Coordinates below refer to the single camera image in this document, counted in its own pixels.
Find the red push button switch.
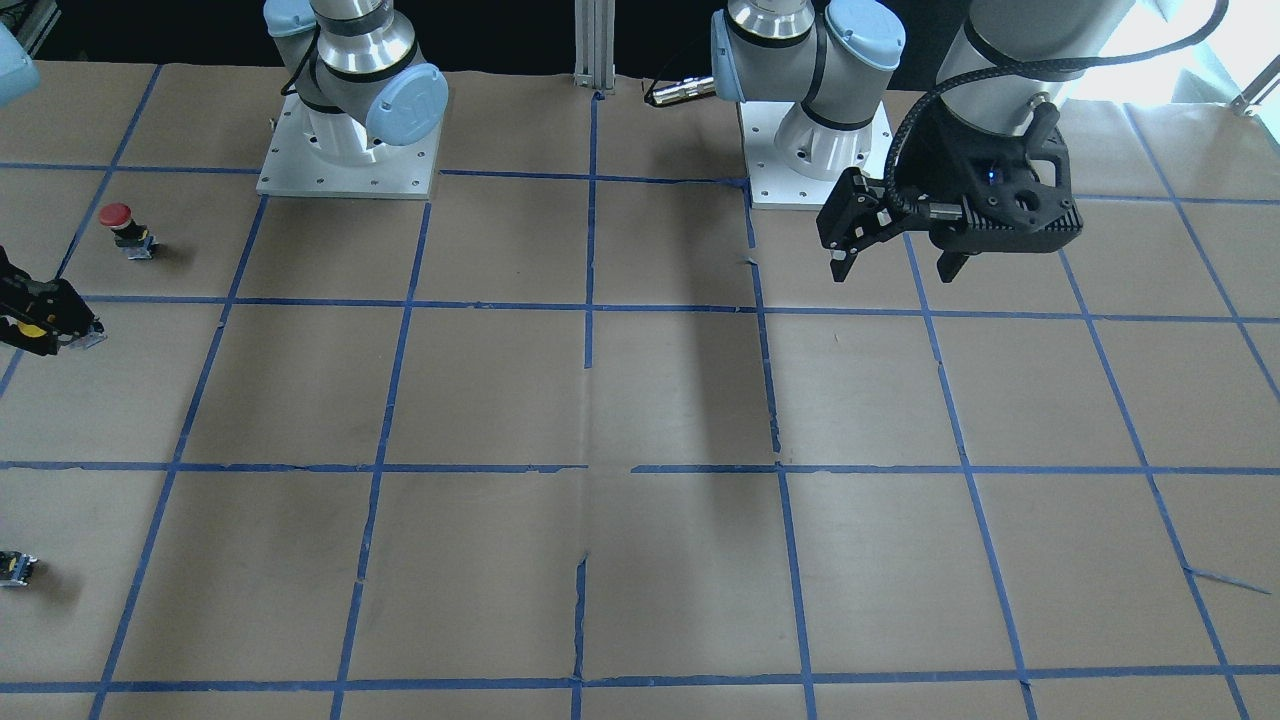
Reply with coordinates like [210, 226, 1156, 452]
[97, 202, 156, 261]

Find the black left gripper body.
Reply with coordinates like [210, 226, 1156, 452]
[879, 150, 991, 251]

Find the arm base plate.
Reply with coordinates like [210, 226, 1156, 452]
[739, 102, 893, 211]
[256, 95, 443, 201]

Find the small black contact block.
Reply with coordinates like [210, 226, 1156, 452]
[0, 550, 40, 588]

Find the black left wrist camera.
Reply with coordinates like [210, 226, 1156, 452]
[929, 102, 1084, 255]

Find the aluminium frame post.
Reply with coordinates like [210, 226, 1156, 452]
[573, 0, 616, 94]

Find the yellow push button switch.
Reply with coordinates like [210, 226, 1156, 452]
[1, 316, 59, 356]

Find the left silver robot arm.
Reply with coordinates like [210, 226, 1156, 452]
[644, 1, 1130, 282]

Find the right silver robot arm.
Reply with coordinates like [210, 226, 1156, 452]
[1, 1, 451, 356]

